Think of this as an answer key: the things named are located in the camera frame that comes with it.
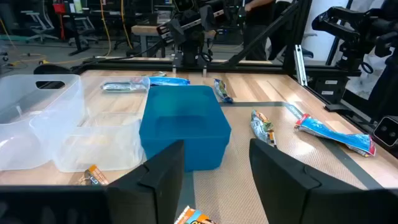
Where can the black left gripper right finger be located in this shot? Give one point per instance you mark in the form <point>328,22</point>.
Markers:
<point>289,193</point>

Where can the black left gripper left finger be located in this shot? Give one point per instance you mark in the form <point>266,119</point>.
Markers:
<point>149,193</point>

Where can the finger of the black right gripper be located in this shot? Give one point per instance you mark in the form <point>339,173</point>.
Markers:
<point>207,17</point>
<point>177,32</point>

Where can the blue granola bar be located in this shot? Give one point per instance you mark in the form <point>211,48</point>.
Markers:
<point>124,87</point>
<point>329,132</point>
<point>171,81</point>

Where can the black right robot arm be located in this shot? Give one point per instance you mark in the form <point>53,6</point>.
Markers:
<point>191,53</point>

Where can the neighbouring black robot arm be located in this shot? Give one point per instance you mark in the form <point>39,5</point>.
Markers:
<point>351,25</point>

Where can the multicolour granola bar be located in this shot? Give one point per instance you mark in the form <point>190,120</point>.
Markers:
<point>262,127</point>
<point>192,217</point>
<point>222,90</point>
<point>96,175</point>

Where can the wooden workbench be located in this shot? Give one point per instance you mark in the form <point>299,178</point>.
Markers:
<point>144,30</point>

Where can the person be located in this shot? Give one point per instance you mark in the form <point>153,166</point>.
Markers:
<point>258,18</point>

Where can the beige mat with grey border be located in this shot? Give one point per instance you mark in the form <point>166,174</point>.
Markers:
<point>236,174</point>

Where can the clear plastic bin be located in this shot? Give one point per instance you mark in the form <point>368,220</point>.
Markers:
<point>102,146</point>
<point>18,102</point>

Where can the teal container lid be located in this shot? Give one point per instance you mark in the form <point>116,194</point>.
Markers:
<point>186,105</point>

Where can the grey office chair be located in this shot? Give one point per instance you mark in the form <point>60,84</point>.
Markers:
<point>84,28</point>

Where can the black box with white labels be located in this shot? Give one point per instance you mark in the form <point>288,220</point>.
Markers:
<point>339,93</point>

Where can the red equipment stand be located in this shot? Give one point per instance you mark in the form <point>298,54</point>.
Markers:
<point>59,8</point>

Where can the white office chair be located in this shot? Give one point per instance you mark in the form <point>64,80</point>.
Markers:
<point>40,23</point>

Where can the silver aluminium bracket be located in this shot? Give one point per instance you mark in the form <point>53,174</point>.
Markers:
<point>300,65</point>

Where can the black table-level camera box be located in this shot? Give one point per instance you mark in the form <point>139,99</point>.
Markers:
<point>387,130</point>

